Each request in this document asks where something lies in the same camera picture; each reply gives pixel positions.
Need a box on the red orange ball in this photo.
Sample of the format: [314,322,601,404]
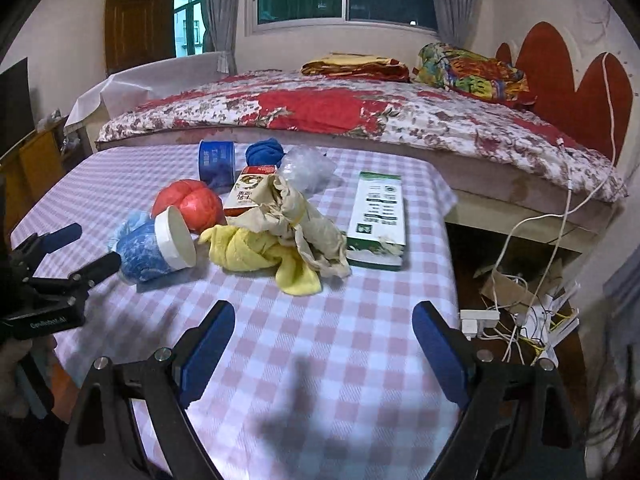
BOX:
[151,178,224,233]

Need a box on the blue cloth ball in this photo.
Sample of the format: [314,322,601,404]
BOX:
[245,136,286,167]

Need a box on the bed with floral cover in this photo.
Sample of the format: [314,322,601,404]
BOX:
[95,71,628,203]

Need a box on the red and white carton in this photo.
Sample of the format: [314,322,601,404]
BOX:
[223,164,281,217]

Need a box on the pink checked tablecloth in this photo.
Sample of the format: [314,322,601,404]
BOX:
[10,144,461,480]

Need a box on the green and white box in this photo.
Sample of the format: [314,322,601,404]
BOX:
[346,171,407,272]

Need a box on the beige crumpled cloth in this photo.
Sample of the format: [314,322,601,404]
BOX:
[227,177,353,278]

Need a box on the white power strip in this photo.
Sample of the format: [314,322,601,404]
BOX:
[460,310,501,338]

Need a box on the blue cylindrical can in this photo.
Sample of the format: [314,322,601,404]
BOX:
[198,140,236,192]

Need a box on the blue paper bowl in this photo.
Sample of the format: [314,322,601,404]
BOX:
[107,205,198,285]

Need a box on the folded red yellow blanket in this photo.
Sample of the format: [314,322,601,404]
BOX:
[301,52,412,82]

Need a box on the brown wooden side table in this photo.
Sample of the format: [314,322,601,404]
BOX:
[447,220,588,411]

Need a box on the wooden cabinet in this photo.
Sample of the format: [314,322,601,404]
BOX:
[0,127,68,221]

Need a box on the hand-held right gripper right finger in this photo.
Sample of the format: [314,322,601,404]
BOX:
[412,301,586,480]

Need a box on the person's left hand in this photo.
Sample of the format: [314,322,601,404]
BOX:
[0,336,58,416]

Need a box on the white cloth cover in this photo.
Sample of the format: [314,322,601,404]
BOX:
[65,50,228,131]

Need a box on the white flat cable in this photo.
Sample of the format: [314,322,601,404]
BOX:
[492,51,618,366]

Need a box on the white round cable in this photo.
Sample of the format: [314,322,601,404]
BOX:
[520,140,573,341]

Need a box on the cardboard piece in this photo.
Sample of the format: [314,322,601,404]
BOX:
[480,260,551,311]

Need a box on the colourful patterned pillow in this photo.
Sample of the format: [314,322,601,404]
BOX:
[414,42,538,106]

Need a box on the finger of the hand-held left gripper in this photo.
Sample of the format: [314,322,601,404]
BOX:
[10,223,83,272]
[30,251,122,302]

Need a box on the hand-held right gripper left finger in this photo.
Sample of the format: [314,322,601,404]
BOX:
[60,300,236,480]

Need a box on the red heart-shaped headboard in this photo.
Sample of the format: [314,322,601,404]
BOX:
[495,21,633,171]

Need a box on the brown wooden door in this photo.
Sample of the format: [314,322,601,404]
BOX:
[104,0,176,76]

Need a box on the grey curtain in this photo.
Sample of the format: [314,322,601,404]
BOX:
[205,0,238,76]
[427,0,488,51]

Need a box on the dark television screen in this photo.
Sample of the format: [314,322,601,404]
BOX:
[0,57,36,156]

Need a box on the yellow cloth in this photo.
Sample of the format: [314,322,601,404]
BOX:
[200,224,323,296]

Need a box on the white router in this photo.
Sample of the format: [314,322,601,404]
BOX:
[520,282,581,368]

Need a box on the clear plastic bag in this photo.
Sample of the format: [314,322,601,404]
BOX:
[280,146,335,195]

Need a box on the narrow green-framed window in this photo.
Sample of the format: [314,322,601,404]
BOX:
[172,0,207,58]

